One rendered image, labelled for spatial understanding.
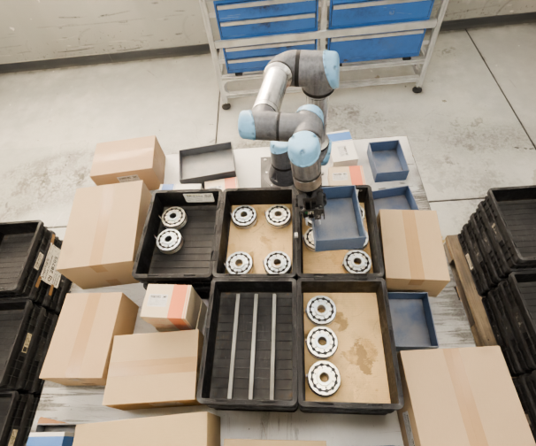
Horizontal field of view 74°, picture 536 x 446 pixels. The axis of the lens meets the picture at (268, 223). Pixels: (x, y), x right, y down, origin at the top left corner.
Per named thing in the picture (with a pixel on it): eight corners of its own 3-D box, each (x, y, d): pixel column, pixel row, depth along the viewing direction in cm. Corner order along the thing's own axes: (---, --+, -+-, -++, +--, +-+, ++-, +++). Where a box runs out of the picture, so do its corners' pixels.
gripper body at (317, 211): (299, 223, 104) (294, 198, 94) (298, 198, 108) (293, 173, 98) (325, 220, 103) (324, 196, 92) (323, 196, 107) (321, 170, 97)
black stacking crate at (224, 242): (228, 204, 158) (224, 189, 148) (295, 203, 155) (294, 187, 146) (218, 289, 137) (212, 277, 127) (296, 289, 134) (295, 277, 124)
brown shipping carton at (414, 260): (372, 229, 158) (379, 209, 144) (424, 231, 155) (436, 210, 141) (378, 294, 142) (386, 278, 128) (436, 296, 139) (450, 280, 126)
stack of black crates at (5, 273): (41, 260, 230) (-12, 222, 192) (86, 257, 228) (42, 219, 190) (19, 321, 208) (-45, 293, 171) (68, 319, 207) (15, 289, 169)
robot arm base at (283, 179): (267, 165, 177) (266, 149, 169) (298, 163, 177) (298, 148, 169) (269, 188, 168) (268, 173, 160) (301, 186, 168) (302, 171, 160)
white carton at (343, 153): (324, 145, 187) (325, 133, 179) (347, 142, 187) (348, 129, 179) (332, 174, 176) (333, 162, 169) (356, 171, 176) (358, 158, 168)
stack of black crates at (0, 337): (19, 322, 208) (-27, 301, 180) (68, 319, 207) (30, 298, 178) (-9, 397, 187) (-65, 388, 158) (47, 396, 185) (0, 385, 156)
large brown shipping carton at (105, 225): (98, 213, 176) (76, 188, 159) (158, 205, 175) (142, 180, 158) (82, 289, 154) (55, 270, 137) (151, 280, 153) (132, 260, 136)
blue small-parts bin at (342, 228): (309, 200, 123) (309, 188, 118) (352, 197, 123) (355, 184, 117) (315, 251, 113) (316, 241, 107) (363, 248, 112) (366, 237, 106)
